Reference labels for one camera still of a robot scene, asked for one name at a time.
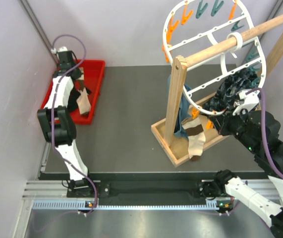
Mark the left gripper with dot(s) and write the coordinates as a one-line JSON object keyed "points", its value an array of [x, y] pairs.
{"points": [[78, 72]]}

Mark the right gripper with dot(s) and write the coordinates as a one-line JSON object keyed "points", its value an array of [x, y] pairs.
{"points": [[220, 122]]}

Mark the beige brown sock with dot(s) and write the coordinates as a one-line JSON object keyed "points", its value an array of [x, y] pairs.
{"points": [[83, 100], [196, 137]]}

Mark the white clip hanger frame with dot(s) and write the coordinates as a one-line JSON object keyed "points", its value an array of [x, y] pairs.
{"points": [[239, 12]]}

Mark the orange clothespin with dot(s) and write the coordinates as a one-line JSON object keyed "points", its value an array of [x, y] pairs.
{"points": [[209, 125], [195, 113]]}

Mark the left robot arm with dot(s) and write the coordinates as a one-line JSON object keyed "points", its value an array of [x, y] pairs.
{"points": [[59, 128]]}

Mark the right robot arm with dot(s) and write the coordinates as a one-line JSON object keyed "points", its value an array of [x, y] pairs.
{"points": [[258, 132]]}

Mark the red plastic tray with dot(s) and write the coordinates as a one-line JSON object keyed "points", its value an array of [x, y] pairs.
{"points": [[94, 72]]}

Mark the dark patterned cloth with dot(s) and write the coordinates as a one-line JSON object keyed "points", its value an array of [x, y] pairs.
{"points": [[226, 93]]}

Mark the black striped sock upper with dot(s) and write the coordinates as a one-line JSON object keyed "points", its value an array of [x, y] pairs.
{"points": [[74, 94]]}

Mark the wooden rack stand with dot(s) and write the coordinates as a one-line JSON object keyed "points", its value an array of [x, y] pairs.
{"points": [[174, 147]]}

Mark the teal cloth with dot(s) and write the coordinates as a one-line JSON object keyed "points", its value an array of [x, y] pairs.
{"points": [[182, 114]]}

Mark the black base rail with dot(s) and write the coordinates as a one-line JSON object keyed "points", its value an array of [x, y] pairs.
{"points": [[146, 189]]}

